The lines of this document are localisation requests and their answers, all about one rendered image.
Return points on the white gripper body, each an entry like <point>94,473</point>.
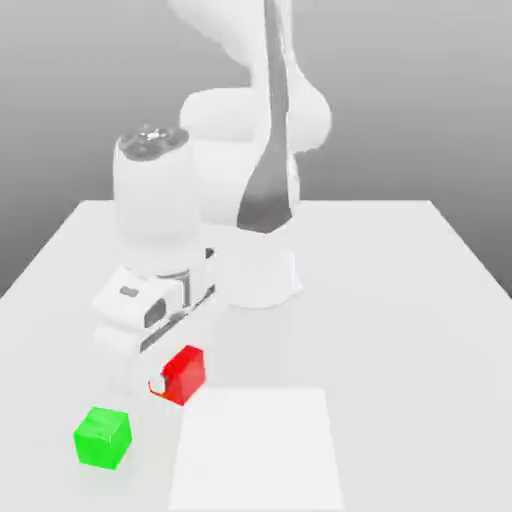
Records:
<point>168,340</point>

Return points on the small red cube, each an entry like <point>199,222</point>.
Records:
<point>187,374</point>

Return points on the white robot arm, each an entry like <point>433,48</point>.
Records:
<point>156,200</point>

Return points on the small green cube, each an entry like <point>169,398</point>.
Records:
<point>102,438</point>

